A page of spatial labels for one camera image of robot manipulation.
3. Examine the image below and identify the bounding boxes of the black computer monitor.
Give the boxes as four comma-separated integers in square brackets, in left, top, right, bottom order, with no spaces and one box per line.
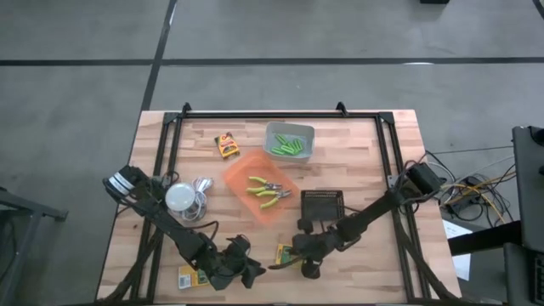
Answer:
[511,125,544,256]

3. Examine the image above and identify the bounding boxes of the green handled pliers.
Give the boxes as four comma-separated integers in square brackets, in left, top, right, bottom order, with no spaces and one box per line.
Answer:
[255,188,294,211]
[246,175,284,195]

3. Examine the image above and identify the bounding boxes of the black floor cable bundle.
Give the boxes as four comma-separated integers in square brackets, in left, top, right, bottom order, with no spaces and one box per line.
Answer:
[424,146,518,226]

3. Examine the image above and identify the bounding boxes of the yellow floor cable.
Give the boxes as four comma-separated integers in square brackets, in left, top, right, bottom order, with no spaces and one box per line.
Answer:
[435,172,518,226]

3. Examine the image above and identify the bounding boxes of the yellow green crayon box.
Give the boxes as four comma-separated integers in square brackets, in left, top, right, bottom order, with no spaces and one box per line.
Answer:
[275,242,305,270]
[177,264,213,292]

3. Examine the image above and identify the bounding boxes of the grey metal stand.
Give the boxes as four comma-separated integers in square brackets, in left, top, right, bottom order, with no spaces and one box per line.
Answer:
[0,186,69,306]

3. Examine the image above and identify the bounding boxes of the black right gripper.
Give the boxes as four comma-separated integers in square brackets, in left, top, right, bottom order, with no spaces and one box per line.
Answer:
[267,218,343,281]

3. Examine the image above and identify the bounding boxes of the black plastic mesh basket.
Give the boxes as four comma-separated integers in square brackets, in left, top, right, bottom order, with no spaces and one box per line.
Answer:
[299,189,346,223]

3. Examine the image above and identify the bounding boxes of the yellow red crayon box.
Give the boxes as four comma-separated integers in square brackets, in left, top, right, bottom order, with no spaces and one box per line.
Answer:
[213,131,241,161]

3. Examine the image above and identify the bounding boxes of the white dome lamp wooden base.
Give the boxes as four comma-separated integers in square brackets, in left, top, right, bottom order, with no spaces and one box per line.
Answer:
[164,181,197,213]

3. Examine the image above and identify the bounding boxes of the white coiled power cable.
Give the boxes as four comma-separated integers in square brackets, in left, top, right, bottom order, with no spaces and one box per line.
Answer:
[180,175,216,223]

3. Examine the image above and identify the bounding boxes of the black workstation desk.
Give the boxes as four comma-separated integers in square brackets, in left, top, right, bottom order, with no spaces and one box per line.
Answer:
[446,220,544,306]

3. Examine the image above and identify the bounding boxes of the orange translucent plastic bin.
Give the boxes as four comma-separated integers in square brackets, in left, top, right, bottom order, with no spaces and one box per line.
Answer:
[222,148,303,227]

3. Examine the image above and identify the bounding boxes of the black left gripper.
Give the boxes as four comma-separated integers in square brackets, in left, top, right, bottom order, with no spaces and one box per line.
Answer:
[207,233,268,292]

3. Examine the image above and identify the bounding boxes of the white paper sheet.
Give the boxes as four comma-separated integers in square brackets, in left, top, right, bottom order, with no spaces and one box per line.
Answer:
[441,219,473,282]

